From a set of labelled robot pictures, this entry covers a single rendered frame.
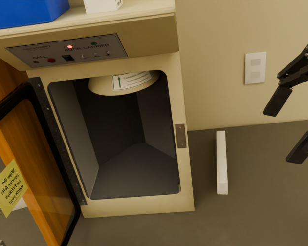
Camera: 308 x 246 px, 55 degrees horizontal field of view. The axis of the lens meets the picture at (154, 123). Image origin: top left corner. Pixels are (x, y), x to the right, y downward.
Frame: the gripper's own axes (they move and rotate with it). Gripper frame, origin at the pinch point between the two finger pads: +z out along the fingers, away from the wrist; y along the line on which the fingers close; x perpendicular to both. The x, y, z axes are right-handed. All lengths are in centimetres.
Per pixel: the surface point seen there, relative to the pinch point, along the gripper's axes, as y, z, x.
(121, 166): -19, 38, -26
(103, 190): -10, 39, -31
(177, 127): -8.5, 10.4, -17.5
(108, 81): -13.4, 5.1, -34.7
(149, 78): -15.3, 3.3, -25.8
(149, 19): -1.3, -14.8, -30.4
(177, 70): -10.3, -2.7, -21.4
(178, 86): -9.9, 0.7, -20.3
